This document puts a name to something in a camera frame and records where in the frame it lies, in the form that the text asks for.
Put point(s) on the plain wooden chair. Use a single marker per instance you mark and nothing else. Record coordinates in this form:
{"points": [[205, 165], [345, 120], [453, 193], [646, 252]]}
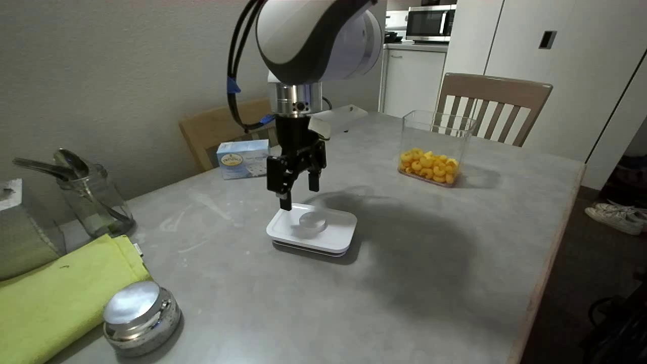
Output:
{"points": [[209, 133]]}

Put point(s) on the metal spoon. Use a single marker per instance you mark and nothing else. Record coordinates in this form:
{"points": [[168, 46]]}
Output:
{"points": [[72, 163]]}

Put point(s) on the black wall plate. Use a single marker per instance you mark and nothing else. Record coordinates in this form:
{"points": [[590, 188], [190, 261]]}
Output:
{"points": [[547, 39]]}

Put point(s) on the silver microwave oven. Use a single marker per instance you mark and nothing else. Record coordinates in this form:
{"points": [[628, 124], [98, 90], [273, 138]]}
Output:
{"points": [[430, 22]]}

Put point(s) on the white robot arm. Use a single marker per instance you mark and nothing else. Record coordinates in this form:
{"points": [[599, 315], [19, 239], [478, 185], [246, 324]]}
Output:
{"points": [[316, 42]]}

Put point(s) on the white shoe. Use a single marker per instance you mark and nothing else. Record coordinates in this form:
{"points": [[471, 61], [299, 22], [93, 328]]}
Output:
{"points": [[613, 222], [634, 211]]}

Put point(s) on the white rectangular container lid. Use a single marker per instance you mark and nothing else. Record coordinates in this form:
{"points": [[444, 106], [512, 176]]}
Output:
{"points": [[337, 236]]}

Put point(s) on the clear plastic bin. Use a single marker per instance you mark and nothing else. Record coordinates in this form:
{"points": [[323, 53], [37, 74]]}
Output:
{"points": [[27, 250]]}

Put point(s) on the metal tongs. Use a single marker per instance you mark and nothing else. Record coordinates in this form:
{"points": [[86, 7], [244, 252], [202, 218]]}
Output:
{"points": [[41, 169]]}

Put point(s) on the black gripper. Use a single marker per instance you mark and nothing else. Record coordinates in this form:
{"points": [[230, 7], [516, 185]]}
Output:
{"points": [[296, 138]]}

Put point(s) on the wooden chair with white slats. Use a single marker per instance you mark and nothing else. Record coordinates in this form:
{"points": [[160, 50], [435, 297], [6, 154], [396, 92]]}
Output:
{"points": [[496, 92]]}

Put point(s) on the small blue cardboard box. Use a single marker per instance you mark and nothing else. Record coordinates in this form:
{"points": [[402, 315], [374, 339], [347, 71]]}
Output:
{"points": [[239, 163]]}

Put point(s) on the clear plastic food container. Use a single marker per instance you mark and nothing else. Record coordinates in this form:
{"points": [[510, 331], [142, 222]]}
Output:
{"points": [[466, 138]]}

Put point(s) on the green folded cloth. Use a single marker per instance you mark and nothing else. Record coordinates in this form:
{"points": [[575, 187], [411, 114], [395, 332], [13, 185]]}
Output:
{"points": [[61, 296]]}

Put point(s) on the dark countertop appliance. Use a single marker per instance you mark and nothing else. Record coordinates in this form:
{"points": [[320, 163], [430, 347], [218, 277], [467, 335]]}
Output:
{"points": [[393, 34]]}

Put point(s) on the white kitchen cabinet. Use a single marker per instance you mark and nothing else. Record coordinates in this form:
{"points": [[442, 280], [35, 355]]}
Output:
{"points": [[414, 81]]}

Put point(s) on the orange puffed snacks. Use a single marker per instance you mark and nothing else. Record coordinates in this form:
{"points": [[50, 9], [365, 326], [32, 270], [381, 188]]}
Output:
{"points": [[428, 166]]}

